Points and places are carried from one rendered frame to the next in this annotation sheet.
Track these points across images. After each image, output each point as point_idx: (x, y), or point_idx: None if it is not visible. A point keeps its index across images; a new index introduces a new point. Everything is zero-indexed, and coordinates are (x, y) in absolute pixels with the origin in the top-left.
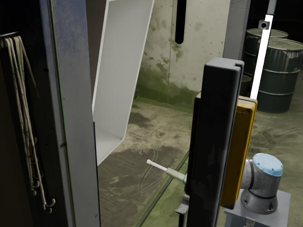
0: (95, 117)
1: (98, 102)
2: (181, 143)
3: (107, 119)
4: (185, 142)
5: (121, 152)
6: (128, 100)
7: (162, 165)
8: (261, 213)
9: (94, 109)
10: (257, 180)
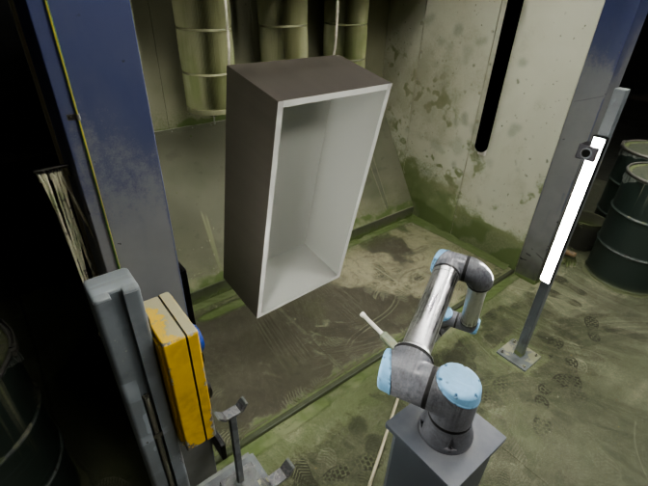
0: (311, 239)
1: (316, 221)
2: None
3: (323, 245)
4: None
5: (350, 289)
6: (347, 228)
7: (395, 322)
8: (435, 448)
9: (311, 229)
10: (431, 401)
